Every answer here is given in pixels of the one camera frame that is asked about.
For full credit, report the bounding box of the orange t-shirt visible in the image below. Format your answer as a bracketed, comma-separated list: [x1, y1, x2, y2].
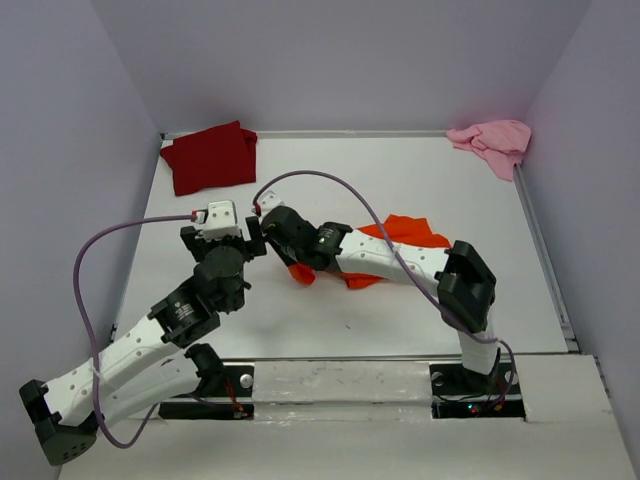
[288, 214, 451, 290]

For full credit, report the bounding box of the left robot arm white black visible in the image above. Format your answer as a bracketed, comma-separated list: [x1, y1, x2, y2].
[19, 211, 266, 466]

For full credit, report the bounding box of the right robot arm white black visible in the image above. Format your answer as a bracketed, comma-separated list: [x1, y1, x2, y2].
[261, 206, 501, 395]

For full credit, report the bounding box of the folded dark red t-shirt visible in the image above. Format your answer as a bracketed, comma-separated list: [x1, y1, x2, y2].
[160, 121, 258, 197]

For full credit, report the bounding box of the pink t-shirt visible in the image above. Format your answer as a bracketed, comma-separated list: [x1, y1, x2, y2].
[446, 120, 532, 182]

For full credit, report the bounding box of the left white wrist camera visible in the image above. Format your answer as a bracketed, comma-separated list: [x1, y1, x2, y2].
[193, 200, 241, 241]

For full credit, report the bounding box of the back aluminium rail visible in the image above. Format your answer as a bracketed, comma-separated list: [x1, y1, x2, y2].
[159, 129, 451, 140]

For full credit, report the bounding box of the aluminium rail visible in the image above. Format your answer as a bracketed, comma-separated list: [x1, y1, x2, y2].
[159, 129, 451, 140]
[514, 165, 582, 354]
[221, 353, 462, 362]

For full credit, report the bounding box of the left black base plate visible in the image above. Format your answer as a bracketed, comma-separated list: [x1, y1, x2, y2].
[157, 362, 255, 421]

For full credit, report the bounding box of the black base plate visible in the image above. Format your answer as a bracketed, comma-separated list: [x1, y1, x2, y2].
[430, 363, 526, 420]
[157, 362, 255, 421]

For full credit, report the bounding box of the front aluminium rail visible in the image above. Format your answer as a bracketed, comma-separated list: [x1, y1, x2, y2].
[221, 353, 462, 362]

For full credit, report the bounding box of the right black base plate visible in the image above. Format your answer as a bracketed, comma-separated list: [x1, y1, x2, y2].
[430, 363, 526, 420]

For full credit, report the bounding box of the right aluminium rail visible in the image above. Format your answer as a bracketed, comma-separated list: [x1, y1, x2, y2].
[514, 165, 582, 354]

